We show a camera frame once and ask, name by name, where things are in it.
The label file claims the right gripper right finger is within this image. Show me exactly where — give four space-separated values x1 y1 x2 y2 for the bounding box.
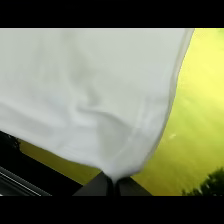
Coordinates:
115 176 154 197

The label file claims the silver frame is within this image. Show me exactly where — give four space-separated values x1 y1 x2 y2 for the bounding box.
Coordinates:
0 165 52 197

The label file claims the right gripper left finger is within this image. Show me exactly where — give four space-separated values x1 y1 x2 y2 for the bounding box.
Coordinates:
72 170 116 197

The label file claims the white T-shirt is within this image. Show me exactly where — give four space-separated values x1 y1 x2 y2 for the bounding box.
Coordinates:
0 28 195 183

